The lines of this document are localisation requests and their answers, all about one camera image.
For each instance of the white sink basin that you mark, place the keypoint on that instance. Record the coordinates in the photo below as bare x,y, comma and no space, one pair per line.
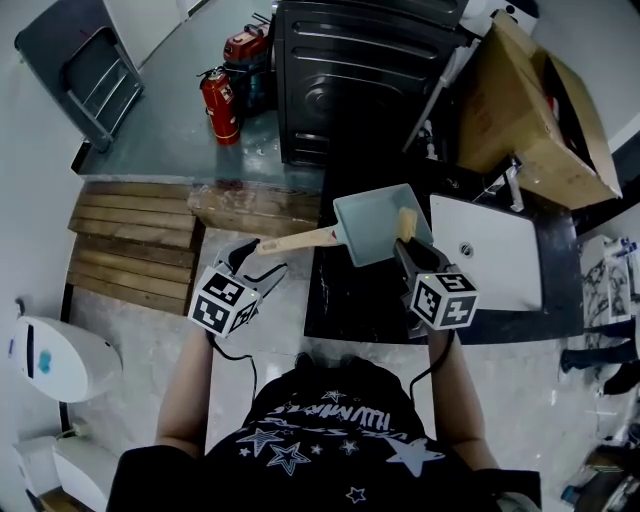
495,250

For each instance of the wooden pallet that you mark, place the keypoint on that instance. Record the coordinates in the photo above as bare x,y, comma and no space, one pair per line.
130,250

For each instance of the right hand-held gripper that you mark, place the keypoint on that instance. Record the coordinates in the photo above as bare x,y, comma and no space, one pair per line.
445,300

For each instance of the plain white toilet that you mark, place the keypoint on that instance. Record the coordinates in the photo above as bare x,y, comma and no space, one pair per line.
80,475

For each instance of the white round device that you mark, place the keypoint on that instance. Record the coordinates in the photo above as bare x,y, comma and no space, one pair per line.
70,360

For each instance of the black marble sink table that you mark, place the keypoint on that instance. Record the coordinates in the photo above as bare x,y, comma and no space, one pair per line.
350,300

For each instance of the person's black shoe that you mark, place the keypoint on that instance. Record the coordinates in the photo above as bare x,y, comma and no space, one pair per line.
305,361

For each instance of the black washing machine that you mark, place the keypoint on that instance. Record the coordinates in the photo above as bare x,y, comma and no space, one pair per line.
350,80

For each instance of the person's right forearm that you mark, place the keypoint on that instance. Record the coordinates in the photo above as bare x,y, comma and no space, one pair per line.
457,410

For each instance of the wooden crate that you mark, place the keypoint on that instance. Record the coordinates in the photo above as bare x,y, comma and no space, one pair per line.
255,210

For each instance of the white marble pattern cabinet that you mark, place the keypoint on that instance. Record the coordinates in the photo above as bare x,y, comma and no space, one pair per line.
605,285

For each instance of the person's black star print clothing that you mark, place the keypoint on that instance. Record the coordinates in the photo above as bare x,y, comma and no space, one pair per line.
325,450

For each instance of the yellow sponge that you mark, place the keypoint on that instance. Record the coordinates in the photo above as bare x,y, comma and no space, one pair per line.
406,225

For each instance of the white drain pipe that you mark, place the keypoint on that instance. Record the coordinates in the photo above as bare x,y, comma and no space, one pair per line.
440,80

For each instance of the large cardboard box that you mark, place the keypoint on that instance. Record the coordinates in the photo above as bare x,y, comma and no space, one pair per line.
505,125

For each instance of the grey folding chair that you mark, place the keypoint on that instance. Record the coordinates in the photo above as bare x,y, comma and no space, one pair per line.
55,45

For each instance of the red bottle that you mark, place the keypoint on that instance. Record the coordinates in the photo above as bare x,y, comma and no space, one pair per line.
553,105

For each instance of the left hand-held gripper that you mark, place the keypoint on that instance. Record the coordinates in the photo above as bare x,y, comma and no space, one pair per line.
222,300

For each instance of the person's left forearm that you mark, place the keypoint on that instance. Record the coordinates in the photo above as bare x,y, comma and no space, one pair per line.
182,400

